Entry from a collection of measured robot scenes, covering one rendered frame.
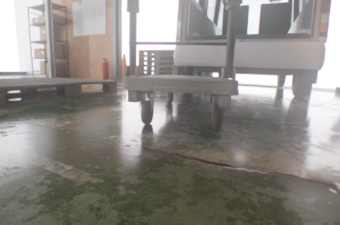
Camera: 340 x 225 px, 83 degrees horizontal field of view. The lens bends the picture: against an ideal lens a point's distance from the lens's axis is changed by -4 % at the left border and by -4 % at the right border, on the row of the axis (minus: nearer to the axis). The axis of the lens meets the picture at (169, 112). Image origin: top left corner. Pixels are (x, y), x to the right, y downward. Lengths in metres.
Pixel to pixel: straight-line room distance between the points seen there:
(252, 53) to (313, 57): 0.51
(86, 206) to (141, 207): 0.09
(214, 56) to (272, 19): 2.21
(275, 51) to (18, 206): 2.03
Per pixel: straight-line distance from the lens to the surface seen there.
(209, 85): 0.64
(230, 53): 0.65
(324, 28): 2.26
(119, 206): 0.37
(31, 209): 0.40
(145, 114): 0.79
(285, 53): 2.11
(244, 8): 4.23
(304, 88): 2.46
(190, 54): 2.22
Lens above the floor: 0.22
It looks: 11 degrees down
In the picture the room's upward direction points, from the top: 2 degrees clockwise
